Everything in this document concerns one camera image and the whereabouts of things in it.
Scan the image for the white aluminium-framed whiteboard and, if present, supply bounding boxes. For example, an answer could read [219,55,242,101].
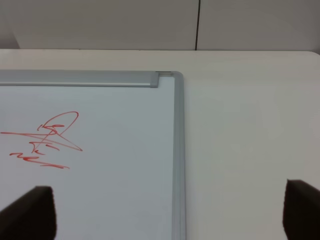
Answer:
[0,70,187,240]

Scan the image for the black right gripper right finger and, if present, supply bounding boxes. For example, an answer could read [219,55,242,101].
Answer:
[282,179,320,240]

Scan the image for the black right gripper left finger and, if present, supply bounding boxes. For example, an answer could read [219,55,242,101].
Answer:
[0,186,57,240]

